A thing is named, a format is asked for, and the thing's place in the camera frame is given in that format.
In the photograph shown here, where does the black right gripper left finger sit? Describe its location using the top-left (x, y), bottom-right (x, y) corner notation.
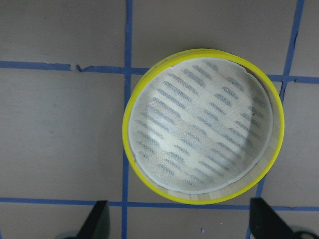
top-left (80, 201), bottom-right (110, 239)

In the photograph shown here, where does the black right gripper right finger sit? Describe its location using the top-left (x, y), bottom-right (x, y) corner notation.
top-left (249, 198), bottom-right (319, 239)

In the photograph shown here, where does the yellow bamboo steamer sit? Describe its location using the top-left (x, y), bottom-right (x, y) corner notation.
top-left (122, 49), bottom-right (285, 205)

